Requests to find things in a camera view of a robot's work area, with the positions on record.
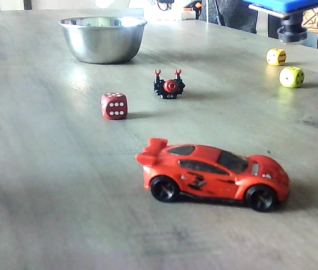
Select stainless steel bowl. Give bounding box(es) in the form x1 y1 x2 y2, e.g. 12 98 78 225
57 16 147 65

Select pale lime-yellow die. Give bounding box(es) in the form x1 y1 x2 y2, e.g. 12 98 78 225
278 66 306 89

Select orange-yellow die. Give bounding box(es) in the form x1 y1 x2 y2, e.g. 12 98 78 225
265 47 287 67

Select woven wicker basket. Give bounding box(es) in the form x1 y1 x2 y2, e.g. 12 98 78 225
302 4 318 35

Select dark chair back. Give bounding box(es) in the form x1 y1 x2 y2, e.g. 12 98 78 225
203 0 259 34

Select red toy sports car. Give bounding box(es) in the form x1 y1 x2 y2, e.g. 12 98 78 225
135 137 291 213

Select orange black tool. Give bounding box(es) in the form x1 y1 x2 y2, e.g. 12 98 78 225
183 0 204 20

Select red die white pips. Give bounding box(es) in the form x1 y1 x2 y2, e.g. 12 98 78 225
100 92 128 121

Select blue printed camera mount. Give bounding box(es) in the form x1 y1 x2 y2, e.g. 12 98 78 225
243 0 318 15

